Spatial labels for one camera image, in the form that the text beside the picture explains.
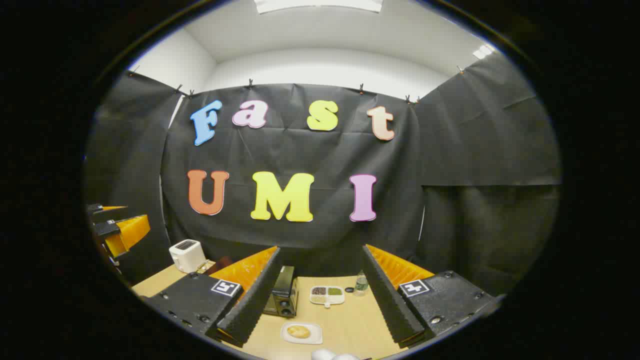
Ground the white divided dish with beans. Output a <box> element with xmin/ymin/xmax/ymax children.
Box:
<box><xmin>309</xmin><ymin>285</ymin><xmax>346</xmax><ymax>308</ymax></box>

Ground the white square plate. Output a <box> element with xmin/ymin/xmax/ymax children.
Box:
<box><xmin>280</xmin><ymin>321</ymin><xmax>324</xmax><ymax>345</ymax></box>

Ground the black backdrop cloth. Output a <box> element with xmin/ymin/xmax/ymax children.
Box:
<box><xmin>84</xmin><ymin>52</ymin><xmax>562</xmax><ymax>296</ymax></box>

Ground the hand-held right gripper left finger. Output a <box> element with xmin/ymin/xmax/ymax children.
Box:
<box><xmin>142</xmin><ymin>245</ymin><xmax>285</xmax><ymax>349</ymax></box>

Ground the large ceiling light panel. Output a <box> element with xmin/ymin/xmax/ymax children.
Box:
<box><xmin>254</xmin><ymin>0</ymin><xmax>384</xmax><ymax>14</ymax></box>

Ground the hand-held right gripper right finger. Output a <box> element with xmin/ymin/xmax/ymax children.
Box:
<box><xmin>361</xmin><ymin>243</ymin><xmax>501</xmax><ymax>349</ymax></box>

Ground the white toaster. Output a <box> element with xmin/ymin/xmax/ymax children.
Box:
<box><xmin>169</xmin><ymin>239</ymin><xmax>207</xmax><ymax>274</ymax></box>

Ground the black electric oven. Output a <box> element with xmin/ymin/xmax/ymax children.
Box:
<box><xmin>205</xmin><ymin>256</ymin><xmax>299</xmax><ymax>318</ymax></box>

